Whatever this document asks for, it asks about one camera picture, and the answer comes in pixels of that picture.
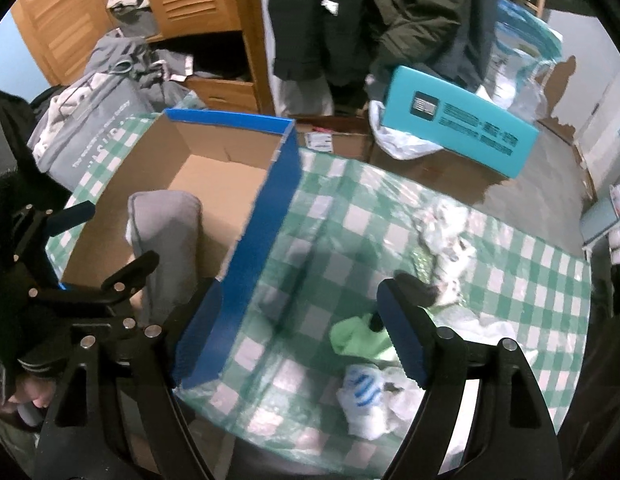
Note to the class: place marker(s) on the teal box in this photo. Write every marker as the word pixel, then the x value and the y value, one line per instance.
pixel 460 120

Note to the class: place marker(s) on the white blue-striped sock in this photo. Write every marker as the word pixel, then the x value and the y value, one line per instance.
pixel 365 390

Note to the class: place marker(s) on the blue cardboard box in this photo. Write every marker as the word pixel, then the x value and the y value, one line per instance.
pixel 275 200

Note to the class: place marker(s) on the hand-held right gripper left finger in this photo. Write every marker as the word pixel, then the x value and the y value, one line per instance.
pixel 200 332

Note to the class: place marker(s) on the person's left hand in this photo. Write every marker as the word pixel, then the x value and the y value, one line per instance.
pixel 32 397

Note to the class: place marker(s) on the plain white plastic bag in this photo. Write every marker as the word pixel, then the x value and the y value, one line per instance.
pixel 490 330

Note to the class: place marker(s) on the grey cloth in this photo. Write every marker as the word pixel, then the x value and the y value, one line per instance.
pixel 164 240

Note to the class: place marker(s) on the black hanging coat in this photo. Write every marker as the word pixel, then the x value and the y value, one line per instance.
pixel 320 15

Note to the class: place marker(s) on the dark green hanging jacket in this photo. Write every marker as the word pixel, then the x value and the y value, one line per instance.
pixel 425 15

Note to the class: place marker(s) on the white garment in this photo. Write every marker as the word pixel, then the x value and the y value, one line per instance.
pixel 302 95

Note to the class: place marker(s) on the large brown cardboard box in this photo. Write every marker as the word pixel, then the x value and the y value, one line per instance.
pixel 440 175

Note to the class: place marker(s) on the green cloth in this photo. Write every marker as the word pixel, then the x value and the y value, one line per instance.
pixel 355 340

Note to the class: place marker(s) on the small brown cardboard box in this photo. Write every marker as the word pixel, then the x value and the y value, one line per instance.
pixel 340 142

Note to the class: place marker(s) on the black sock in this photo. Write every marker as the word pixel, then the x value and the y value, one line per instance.
pixel 415 287

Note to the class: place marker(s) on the pile of grey clothes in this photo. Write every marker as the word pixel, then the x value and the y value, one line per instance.
pixel 139 62

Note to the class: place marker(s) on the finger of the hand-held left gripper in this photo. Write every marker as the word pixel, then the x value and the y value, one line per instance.
pixel 124 275
pixel 72 215

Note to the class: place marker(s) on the green checked tablecloth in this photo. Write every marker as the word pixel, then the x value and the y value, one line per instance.
pixel 340 240

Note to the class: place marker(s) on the clear blue patterned plastic bag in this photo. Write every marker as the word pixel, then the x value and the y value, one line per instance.
pixel 525 55

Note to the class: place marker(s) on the grey printed hoodie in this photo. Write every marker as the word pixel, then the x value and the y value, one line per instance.
pixel 94 120

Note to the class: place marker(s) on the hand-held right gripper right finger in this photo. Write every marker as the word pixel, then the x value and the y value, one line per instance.
pixel 405 332

